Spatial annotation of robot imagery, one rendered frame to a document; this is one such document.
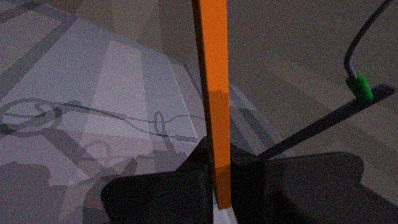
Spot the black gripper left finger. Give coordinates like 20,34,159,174
101,136,214,224

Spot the orange handle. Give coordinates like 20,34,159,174
192,0,231,211

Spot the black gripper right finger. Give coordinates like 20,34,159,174
230,143,364,224

